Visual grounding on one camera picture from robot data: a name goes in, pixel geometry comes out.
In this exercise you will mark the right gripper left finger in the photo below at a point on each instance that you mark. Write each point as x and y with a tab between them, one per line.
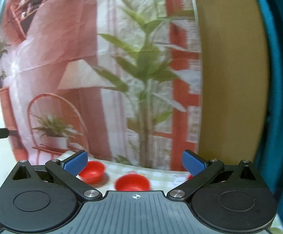
65	173

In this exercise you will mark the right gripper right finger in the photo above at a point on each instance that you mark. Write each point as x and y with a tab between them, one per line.
203	172

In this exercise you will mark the left red plastic bowl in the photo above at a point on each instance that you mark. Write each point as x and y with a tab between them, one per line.
93	172

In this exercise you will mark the middle red plastic bowl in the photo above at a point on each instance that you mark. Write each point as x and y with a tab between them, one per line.
132	182

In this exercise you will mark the printed room scene backdrop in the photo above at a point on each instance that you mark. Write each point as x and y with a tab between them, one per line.
120	79

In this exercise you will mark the olive wooden panel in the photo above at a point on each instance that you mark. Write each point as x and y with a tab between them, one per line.
235	79

